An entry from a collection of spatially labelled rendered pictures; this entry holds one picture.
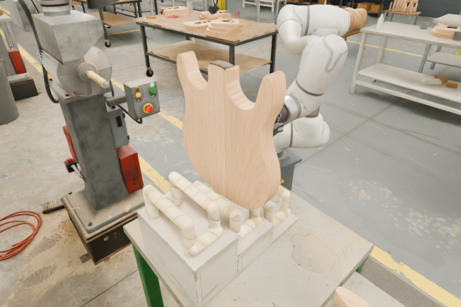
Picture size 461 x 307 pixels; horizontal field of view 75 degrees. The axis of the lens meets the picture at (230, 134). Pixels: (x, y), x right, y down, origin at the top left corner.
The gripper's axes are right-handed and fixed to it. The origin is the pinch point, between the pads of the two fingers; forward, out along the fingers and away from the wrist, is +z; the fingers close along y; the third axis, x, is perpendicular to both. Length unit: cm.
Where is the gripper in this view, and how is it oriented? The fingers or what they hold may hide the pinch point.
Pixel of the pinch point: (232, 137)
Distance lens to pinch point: 83.3
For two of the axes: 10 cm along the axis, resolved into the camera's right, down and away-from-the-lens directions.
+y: -7.0, -3.7, 6.1
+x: -0.1, -8.5, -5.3
